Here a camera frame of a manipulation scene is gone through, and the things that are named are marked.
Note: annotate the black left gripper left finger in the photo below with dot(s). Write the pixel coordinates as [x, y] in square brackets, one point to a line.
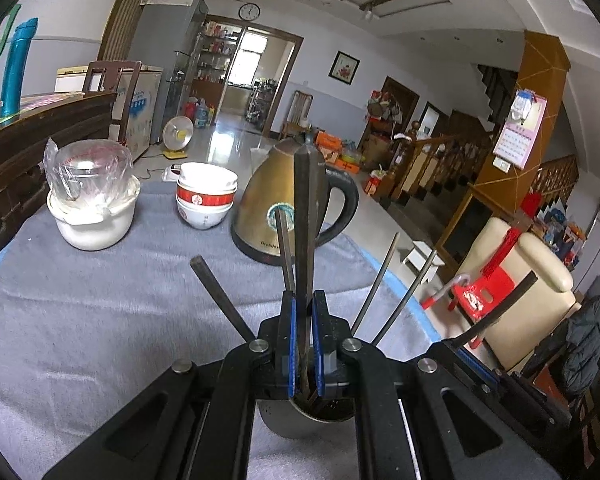
[192, 422]

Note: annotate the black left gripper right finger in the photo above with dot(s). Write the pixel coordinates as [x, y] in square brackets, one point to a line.
[436, 416]

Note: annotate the dark chopstick of pile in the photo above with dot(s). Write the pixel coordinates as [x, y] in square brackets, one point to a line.
[284, 248]
[477, 330]
[406, 298]
[376, 283]
[219, 296]

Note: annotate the black perforated utensil cup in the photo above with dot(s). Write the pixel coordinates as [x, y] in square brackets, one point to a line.
[292, 419]

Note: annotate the red plastic stool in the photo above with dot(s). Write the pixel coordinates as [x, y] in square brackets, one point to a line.
[477, 297]

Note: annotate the grey table cloth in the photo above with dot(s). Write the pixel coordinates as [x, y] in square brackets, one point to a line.
[82, 333]

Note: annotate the white small stool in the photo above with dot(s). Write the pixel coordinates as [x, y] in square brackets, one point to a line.
[418, 255]

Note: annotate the red white stacked bowls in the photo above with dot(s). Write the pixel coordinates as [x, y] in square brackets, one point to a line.
[205, 194]

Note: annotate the white lidded pot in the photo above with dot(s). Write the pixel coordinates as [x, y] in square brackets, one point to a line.
[95, 229]

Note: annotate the gold electric kettle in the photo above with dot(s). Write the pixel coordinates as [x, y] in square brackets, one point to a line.
[271, 188]

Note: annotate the clear plastic bag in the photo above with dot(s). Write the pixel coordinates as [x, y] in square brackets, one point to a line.
[92, 172]

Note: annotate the round electric heater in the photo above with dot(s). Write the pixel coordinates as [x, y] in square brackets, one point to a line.
[176, 135]

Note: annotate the white chest freezer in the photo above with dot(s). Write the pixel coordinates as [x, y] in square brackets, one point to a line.
[140, 109]

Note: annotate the blue thermos flask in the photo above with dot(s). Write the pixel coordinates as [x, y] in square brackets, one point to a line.
[15, 67]

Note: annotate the grey refrigerator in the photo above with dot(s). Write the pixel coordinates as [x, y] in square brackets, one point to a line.
[168, 36]

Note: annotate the wall calendar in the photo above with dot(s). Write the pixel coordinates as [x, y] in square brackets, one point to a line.
[522, 126]

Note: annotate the framed wall picture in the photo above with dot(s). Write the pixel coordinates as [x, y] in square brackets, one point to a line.
[344, 67]

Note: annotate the round wall clock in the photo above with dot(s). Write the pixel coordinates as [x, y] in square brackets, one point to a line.
[249, 12]

